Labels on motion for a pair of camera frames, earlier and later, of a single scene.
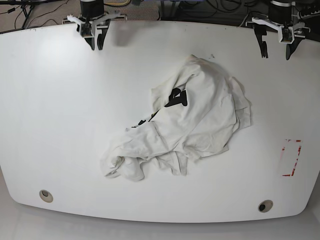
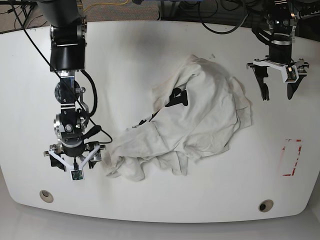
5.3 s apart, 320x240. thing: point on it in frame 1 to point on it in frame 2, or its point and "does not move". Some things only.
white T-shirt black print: (198, 114) does not move
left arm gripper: (89, 24) to (86, 153)
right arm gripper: (287, 34) to (280, 57)
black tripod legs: (26, 6) does not move
